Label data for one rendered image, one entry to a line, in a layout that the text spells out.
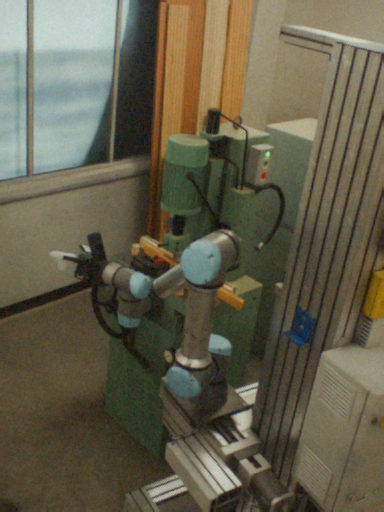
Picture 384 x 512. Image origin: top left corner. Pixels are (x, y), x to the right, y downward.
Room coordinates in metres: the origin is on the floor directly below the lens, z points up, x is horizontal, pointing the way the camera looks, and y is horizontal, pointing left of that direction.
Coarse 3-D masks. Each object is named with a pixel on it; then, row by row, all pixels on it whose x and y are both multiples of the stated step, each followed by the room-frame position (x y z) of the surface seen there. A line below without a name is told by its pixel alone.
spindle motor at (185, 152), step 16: (176, 144) 2.41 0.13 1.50; (192, 144) 2.42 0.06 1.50; (208, 144) 2.47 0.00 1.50; (176, 160) 2.41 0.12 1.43; (192, 160) 2.40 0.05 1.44; (176, 176) 2.41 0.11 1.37; (176, 192) 2.40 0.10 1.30; (192, 192) 2.42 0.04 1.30; (176, 208) 2.40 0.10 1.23; (192, 208) 2.42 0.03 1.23
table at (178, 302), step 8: (112, 256) 2.53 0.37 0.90; (120, 256) 2.53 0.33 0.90; (128, 256) 2.55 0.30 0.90; (136, 256) 2.56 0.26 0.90; (120, 264) 2.49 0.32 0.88; (128, 264) 2.46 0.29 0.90; (184, 288) 2.31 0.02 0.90; (176, 296) 2.23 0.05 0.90; (184, 296) 2.24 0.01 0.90; (176, 304) 2.22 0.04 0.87; (184, 304) 2.19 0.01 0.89; (216, 304) 2.21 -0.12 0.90; (224, 304) 2.24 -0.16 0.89; (184, 312) 2.19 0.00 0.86; (216, 312) 2.21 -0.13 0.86; (224, 312) 2.25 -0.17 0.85
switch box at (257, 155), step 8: (264, 144) 2.66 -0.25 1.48; (256, 152) 2.58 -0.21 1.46; (264, 152) 2.59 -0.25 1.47; (272, 152) 2.63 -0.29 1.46; (248, 160) 2.61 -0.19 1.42; (256, 160) 2.58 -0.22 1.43; (264, 160) 2.59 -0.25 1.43; (272, 160) 2.64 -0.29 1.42; (248, 168) 2.60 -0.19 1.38; (256, 168) 2.57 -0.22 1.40; (264, 168) 2.61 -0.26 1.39; (248, 176) 2.60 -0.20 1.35; (256, 176) 2.57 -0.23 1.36
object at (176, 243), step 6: (168, 234) 2.48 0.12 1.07; (186, 234) 2.50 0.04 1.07; (192, 234) 2.51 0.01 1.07; (168, 240) 2.45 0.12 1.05; (174, 240) 2.43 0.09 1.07; (180, 240) 2.45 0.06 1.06; (186, 240) 2.48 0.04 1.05; (168, 246) 2.45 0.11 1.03; (174, 246) 2.43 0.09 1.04; (180, 246) 2.46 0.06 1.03; (186, 246) 2.48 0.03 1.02; (174, 252) 2.43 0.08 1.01
